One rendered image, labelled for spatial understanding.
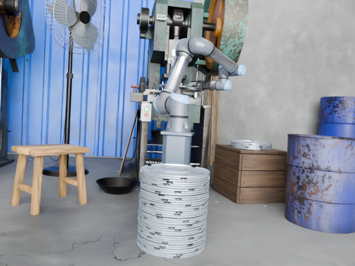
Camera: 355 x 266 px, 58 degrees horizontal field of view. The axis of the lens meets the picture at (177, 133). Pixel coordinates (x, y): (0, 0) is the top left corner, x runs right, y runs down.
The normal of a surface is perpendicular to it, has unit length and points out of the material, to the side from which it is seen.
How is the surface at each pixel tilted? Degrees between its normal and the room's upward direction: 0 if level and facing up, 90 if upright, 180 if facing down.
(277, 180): 90
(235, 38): 115
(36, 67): 90
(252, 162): 90
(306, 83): 90
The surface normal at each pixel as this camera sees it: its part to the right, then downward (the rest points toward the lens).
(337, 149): -0.18, 0.08
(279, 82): 0.17, 0.06
